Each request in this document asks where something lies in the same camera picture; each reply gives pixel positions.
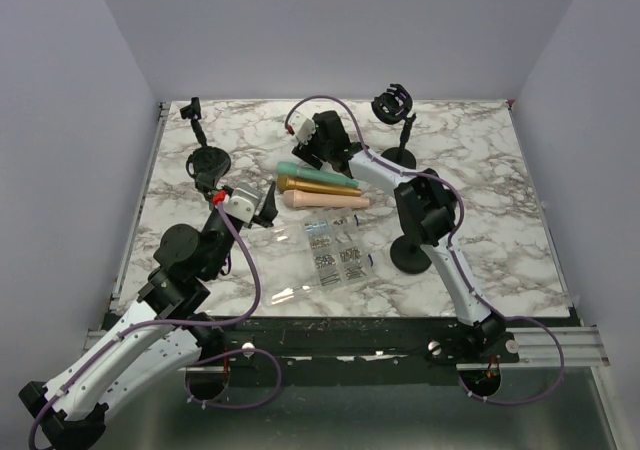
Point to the clear plastic screw box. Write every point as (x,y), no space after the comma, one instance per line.
(323,252)

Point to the gold microphone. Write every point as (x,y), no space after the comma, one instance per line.
(285,183)

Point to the black stand holding glitter mic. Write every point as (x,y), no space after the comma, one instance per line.
(408,257)

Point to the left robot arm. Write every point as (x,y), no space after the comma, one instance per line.
(161,331)

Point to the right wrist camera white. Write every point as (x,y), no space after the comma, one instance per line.
(301,127)

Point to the pink microphone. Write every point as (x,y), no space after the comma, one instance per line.
(300,199)

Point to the black round-base mic stand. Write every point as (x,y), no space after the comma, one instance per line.
(192,112)

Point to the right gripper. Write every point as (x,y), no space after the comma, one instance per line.
(304,152)

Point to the black tripod mic stand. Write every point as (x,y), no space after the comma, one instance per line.
(206,166)

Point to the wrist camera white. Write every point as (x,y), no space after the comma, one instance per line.
(241,204)
(301,127)

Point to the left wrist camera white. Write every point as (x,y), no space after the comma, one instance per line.
(241,204)

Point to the teal microphone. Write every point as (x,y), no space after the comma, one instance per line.
(312,174)

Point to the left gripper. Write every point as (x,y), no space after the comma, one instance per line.
(268,211)

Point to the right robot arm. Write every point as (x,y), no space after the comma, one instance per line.
(427,210)

